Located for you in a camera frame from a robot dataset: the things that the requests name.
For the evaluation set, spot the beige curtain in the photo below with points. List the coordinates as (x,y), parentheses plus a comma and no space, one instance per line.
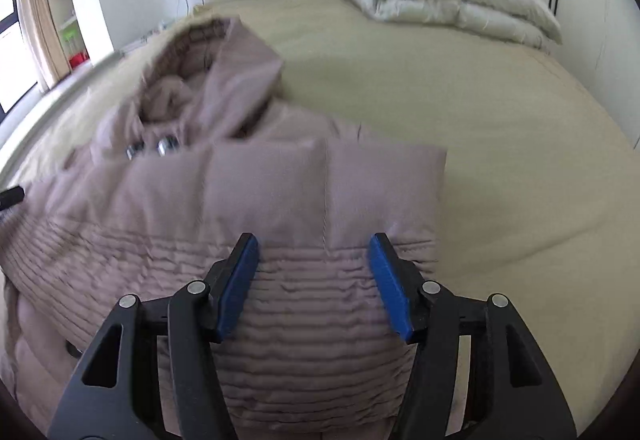
(37,15)

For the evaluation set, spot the white open shelf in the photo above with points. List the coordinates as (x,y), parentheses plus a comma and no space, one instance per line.
(62,5)

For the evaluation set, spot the mauve hooded puffer jacket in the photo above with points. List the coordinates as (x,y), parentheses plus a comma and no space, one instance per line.
(280,200)

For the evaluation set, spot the window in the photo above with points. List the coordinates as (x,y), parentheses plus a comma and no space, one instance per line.
(12,50)

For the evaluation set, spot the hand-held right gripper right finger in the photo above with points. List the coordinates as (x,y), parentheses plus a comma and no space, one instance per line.
(392,290)

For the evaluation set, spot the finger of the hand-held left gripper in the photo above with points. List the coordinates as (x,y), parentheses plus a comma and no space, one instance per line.
(10,198)

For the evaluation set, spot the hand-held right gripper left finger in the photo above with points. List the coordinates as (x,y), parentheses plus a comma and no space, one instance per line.
(240,285)

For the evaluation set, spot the beige bed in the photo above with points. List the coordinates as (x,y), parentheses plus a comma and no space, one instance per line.
(490,135)

